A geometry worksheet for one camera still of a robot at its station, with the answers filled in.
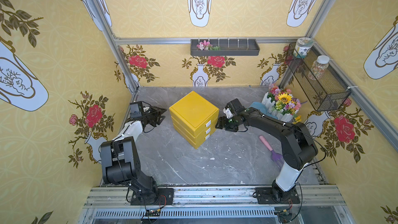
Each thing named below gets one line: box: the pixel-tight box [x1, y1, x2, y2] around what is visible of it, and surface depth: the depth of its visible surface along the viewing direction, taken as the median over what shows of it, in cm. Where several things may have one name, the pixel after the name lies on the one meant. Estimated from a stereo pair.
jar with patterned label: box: [293, 37, 315, 59], surface depth 87 cm
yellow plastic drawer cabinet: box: [168, 90, 220, 150], surface depth 83 cm
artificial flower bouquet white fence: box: [261, 83, 302, 124], surface depth 94 cm
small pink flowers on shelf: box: [196, 39, 221, 51], surface depth 89 cm
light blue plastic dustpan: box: [249, 101, 278, 120], surface depth 111 cm
